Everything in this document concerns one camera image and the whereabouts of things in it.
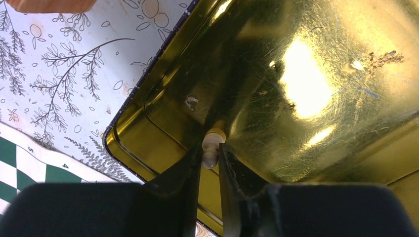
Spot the wooden compartment tray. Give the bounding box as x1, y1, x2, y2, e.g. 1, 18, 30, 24
5, 0, 97, 13

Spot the floral table mat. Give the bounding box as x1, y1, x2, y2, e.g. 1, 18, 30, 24
0, 0, 197, 184

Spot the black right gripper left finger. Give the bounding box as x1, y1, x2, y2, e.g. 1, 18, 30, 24
0, 148, 201, 237

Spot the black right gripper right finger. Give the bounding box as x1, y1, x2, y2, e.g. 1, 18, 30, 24
218, 144, 418, 237

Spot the gold chess piece tin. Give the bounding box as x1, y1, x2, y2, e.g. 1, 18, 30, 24
104, 0, 419, 226

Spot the green white chess board mat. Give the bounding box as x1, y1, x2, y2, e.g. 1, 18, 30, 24
0, 123, 113, 215

